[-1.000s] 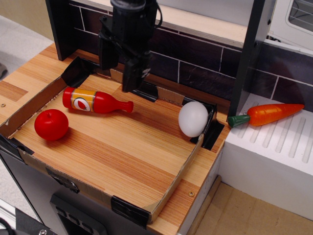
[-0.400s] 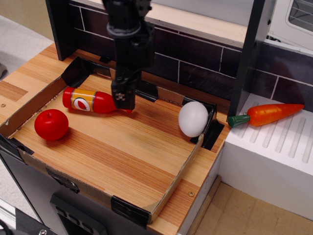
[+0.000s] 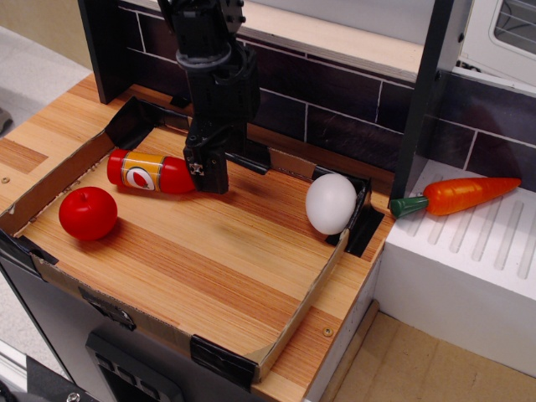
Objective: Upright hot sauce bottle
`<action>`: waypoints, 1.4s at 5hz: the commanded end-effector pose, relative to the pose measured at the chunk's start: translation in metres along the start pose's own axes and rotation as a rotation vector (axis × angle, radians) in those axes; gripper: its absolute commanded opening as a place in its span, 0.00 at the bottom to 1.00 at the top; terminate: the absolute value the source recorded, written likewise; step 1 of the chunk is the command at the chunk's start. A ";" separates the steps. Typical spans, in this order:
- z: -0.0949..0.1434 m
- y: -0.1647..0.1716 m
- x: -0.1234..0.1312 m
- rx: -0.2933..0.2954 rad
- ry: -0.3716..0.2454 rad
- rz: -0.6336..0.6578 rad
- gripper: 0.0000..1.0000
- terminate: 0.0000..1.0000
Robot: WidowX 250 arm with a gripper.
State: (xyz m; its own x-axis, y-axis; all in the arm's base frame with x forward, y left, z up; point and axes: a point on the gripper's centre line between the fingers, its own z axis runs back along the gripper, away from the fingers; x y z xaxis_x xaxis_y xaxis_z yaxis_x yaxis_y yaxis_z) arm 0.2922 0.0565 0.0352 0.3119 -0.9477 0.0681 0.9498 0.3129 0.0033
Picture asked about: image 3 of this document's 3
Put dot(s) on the red hot sauce bottle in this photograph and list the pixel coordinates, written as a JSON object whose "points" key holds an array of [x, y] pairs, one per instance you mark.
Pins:
{"points": [[149, 172]]}

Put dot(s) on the black right shelf post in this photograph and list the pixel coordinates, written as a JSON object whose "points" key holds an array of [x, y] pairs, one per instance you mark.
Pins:
{"points": [[446, 32]]}

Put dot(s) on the cardboard fence with black tape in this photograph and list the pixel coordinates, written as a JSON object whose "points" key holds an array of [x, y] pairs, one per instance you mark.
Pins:
{"points": [[235, 287]]}

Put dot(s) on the white appliance with wire rack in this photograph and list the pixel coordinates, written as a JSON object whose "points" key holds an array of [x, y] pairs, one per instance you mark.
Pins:
{"points": [[500, 39]]}

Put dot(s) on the white grooved sink drainboard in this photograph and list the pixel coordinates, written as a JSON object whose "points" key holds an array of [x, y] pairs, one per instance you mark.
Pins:
{"points": [[467, 278]]}

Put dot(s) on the black oven control panel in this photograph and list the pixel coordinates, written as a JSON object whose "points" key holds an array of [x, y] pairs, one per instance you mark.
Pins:
{"points": [[128, 378]]}

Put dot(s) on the orange toy carrot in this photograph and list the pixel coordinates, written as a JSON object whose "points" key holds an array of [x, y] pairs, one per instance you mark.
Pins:
{"points": [[454, 195]]}

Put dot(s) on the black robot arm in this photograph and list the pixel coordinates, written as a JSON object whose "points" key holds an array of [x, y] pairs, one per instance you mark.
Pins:
{"points": [[202, 28]]}

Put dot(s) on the black left shelf post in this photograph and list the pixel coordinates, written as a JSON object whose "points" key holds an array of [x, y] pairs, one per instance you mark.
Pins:
{"points": [[106, 40]]}

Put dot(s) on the white toy egg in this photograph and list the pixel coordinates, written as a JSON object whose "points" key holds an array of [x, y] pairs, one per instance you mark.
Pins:
{"points": [[330, 202]]}

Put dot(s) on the black shelf post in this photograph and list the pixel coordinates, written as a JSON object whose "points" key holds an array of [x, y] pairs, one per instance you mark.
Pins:
{"points": [[446, 32], [106, 40]]}

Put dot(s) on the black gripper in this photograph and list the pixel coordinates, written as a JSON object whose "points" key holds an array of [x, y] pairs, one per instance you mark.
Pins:
{"points": [[225, 93]]}

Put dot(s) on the light wooden shelf board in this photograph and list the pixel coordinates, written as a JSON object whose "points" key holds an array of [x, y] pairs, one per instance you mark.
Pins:
{"points": [[360, 49]]}

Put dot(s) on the red toy apple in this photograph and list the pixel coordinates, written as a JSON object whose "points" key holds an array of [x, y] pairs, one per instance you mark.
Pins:
{"points": [[88, 213]]}

